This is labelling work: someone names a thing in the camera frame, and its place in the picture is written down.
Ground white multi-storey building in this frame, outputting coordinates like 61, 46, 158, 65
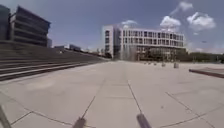
101, 24, 186, 62

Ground robot's own part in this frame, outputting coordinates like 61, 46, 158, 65
72, 116, 87, 128
135, 113, 152, 128

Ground pale concrete slab pavement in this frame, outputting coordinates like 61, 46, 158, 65
0, 60, 224, 128

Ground row of grey bollards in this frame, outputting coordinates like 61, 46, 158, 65
143, 60, 180, 69

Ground wide grey stone steps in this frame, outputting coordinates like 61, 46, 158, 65
0, 40, 108, 82

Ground dark raised planter edge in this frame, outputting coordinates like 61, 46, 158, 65
188, 67, 224, 79

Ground low distant building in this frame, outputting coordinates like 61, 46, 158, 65
53, 43, 82, 52

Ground row of trees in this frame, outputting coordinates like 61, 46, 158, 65
146, 49, 224, 64

